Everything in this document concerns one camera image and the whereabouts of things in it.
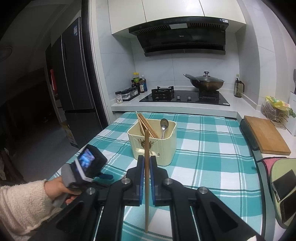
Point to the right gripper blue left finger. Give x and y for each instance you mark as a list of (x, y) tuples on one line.
[(139, 180)]

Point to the black smartphone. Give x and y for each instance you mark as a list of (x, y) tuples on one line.
[(287, 207), (284, 185)]

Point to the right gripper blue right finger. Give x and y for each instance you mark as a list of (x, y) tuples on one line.
[(156, 182)]

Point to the white fleece sleeve forearm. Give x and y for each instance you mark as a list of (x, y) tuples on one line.
[(24, 208)]

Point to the black range hood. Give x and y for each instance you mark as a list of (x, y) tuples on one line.
[(188, 34)]

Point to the white upper cabinets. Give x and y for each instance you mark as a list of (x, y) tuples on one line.
[(126, 14)]

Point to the black refrigerator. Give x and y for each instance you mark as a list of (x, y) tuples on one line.
[(80, 101)]

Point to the black mat under board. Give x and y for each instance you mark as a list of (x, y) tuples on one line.
[(248, 135)]

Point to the black gas stove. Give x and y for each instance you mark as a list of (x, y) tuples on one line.
[(169, 94)]

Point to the cream utensil holder box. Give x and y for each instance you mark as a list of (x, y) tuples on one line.
[(163, 148)]

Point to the dark glass kettle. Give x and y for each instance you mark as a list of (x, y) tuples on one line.
[(238, 87)]

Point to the wok with glass lid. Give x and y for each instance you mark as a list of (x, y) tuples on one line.
[(205, 82)]

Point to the spice jars rack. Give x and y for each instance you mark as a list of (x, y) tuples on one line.
[(126, 95)]

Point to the sauce bottles group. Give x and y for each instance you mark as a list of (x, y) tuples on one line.
[(139, 82)]

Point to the person left hand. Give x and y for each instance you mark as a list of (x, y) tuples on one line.
[(54, 188)]

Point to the fruit basket with bag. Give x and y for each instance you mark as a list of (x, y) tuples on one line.
[(275, 110)]

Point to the green tray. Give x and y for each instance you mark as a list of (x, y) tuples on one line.
[(278, 169)]

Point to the small steel spoon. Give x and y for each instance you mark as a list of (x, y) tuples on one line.
[(164, 125)]

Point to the wooden cutting board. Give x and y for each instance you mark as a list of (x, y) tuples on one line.
[(267, 136)]

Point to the cardboard box on floor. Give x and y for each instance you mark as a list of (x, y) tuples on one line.
[(69, 134)]

